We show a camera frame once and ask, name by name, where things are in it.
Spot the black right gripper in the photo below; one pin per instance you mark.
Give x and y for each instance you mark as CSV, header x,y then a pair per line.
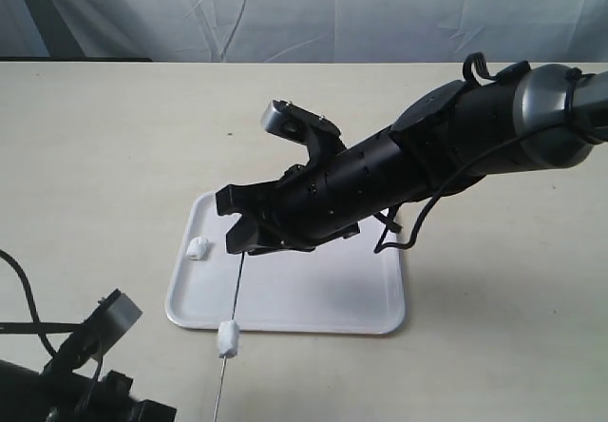
x,y
309,206

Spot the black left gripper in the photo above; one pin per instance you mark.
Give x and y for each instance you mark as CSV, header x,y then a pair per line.
x,y
81,398

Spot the thin metal skewer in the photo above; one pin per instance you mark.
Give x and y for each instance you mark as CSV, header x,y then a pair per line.
x,y
233,312

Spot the white marshmallow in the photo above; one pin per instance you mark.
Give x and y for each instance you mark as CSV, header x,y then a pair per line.
x,y
197,248
228,339

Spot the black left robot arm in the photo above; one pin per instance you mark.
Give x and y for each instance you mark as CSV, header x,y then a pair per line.
x,y
29,396

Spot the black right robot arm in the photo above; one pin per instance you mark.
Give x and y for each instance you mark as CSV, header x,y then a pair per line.
x,y
519,119

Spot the white plastic tray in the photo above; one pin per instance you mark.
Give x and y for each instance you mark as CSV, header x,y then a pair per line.
x,y
340,288

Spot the grey backdrop curtain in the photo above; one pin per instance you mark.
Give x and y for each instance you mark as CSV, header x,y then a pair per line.
x,y
306,31

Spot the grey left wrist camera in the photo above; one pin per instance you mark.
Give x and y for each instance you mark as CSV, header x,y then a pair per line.
x,y
96,335

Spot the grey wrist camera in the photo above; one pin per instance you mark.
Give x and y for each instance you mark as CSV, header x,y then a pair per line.
x,y
321,137
96,335

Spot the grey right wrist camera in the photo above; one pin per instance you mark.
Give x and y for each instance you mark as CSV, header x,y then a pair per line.
x,y
321,137

